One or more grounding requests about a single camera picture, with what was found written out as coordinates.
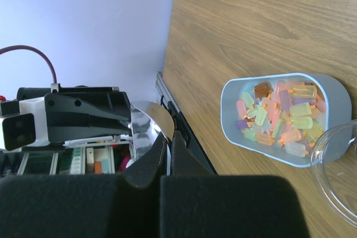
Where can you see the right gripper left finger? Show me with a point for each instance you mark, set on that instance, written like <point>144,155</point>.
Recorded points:
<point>98,205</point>

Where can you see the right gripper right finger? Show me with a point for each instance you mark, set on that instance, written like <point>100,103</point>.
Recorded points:
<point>196,203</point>

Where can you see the metal scoop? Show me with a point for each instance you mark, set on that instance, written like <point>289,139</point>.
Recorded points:
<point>148,121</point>

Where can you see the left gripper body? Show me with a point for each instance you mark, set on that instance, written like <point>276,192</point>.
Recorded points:
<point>36,93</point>

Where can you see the clear plastic cup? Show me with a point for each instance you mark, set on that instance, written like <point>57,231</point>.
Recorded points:
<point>333,166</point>

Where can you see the grey candy tray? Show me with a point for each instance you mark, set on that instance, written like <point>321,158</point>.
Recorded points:
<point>283,116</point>

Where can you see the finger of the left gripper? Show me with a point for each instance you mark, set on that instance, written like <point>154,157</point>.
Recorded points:
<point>72,116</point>

